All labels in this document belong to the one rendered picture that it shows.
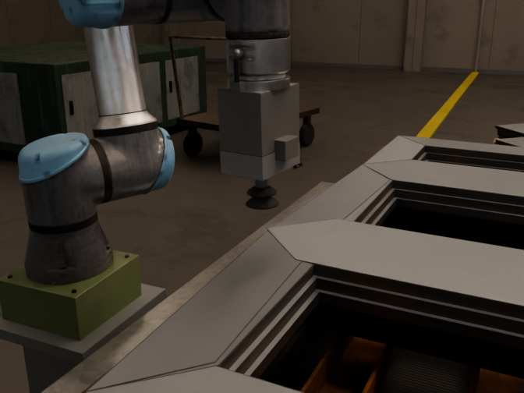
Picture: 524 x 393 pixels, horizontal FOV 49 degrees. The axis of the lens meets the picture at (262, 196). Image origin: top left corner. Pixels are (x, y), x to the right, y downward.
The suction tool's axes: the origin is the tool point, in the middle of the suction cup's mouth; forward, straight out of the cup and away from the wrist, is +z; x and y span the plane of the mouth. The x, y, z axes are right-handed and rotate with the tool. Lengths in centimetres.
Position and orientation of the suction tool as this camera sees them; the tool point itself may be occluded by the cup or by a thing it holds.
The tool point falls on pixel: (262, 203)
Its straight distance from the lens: 73.7
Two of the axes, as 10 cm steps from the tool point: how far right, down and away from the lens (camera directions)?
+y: 5.7, -2.9, 7.7
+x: -8.2, -1.7, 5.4
